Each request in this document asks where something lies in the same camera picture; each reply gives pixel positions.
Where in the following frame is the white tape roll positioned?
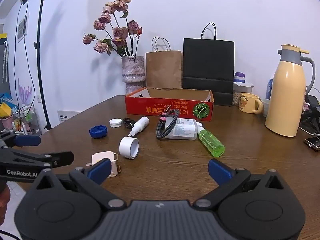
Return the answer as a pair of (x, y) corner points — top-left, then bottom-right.
(119, 136), (140, 159)

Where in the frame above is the ridged white bottle cap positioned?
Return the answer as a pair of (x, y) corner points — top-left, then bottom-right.
(109, 118), (123, 129)

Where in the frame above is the black paper bag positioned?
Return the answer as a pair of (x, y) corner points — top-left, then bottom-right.
(182, 22), (235, 107)

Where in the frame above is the white wall socket panel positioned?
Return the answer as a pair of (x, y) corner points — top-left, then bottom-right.
(57, 110), (83, 124)

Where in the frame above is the purple flower decoration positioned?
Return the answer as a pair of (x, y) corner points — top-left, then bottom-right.
(16, 77), (34, 105)

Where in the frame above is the black light stand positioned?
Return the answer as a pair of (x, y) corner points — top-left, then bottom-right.
(16, 0), (58, 131)

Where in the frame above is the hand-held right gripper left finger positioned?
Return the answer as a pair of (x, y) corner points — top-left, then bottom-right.
(36, 158), (127, 209)

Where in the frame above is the white bowl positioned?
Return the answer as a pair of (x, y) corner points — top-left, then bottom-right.
(260, 98), (272, 118)

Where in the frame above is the small black cable coil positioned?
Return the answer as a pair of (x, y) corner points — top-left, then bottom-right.
(122, 117), (135, 130)

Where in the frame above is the dark smartphone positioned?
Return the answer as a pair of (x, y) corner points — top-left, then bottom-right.
(304, 135), (320, 152)

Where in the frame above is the clear acrylic organizer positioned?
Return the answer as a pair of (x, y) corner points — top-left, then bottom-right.
(11, 102), (42, 134)

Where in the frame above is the cream plug adapter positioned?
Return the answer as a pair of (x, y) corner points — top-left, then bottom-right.
(86, 151), (122, 178)

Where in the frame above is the blue drink can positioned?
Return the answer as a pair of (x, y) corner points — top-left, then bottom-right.
(265, 75), (274, 100)

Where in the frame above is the dried rose bouquet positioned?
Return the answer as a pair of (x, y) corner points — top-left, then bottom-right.
(82, 0), (143, 57)

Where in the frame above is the blue bottle cap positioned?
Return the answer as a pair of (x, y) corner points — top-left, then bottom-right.
(89, 125), (108, 139)

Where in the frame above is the cream thermos jug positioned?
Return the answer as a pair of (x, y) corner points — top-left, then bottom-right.
(265, 44), (316, 137)

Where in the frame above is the red cardboard box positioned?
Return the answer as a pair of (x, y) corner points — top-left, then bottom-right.
(125, 87), (215, 122)

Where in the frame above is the green spray bottle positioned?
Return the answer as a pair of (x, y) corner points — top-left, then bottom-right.
(196, 122), (225, 158)

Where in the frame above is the brown paper bag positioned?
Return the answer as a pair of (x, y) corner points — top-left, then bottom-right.
(145, 37), (182, 89)

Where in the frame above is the yellow object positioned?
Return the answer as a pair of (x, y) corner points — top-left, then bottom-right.
(0, 102), (12, 118)

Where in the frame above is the mottled pink vase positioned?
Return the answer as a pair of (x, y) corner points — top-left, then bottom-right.
(121, 56), (146, 95)

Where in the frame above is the wall picture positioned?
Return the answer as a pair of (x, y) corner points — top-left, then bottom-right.
(17, 12), (30, 43)

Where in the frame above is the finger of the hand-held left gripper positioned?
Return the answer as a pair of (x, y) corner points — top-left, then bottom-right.
(0, 150), (74, 168)
(0, 131), (42, 148)

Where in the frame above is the clear seed container white lid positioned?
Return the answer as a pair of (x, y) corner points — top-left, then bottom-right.
(232, 81), (254, 106)

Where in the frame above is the yellow bear mug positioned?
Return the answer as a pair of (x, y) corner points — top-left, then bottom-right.
(237, 92), (264, 114)

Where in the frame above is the white dropper bottle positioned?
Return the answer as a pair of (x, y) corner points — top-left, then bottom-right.
(128, 117), (150, 137)

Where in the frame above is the clear plastic pouch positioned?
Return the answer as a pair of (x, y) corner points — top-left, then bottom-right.
(165, 118), (203, 140)

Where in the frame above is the black electronic device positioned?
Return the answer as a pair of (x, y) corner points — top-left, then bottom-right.
(299, 94), (320, 133)

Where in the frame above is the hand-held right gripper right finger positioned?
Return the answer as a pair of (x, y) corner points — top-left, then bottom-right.
(194, 159), (285, 209)

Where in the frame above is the black cable bundle pink tie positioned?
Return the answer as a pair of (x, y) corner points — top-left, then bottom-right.
(155, 106), (180, 140)

